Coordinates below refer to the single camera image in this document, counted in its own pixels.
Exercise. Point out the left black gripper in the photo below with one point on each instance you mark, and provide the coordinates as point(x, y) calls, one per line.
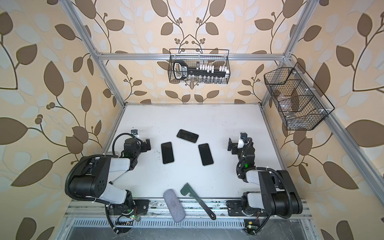
point(144, 144)

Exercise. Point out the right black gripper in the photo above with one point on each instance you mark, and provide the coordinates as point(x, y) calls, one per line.
point(236, 144)

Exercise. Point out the black smartphone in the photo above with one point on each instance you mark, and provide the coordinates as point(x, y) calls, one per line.
point(187, 136)
point(206, 155)
point(167, 153)

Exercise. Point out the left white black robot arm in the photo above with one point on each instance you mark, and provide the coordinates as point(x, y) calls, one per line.
point(89, 180)

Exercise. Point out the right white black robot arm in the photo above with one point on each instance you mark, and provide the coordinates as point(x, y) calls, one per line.
point(277, 195)

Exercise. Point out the grey felt glasses case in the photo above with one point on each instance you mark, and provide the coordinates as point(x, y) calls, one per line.
point(174, 205)

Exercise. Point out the green pipe wrench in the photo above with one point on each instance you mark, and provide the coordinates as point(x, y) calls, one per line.
point(188, 190)

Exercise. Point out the black socket tool set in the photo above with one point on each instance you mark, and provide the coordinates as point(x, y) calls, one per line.
point(181, 71)

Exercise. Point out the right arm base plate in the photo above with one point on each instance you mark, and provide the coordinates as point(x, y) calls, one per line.
point(259, 217)

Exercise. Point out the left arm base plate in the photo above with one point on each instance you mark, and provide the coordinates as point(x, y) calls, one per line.
point(122, 218)

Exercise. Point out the right black wire basket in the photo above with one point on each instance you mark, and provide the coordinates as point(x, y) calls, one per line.
point(300, 102)

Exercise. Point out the black wire basket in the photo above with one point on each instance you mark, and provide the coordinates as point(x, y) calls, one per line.
point(300, 102)
point(216, 57)

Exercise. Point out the back black wire basket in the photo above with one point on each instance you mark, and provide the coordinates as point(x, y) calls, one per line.
point(216, 57)

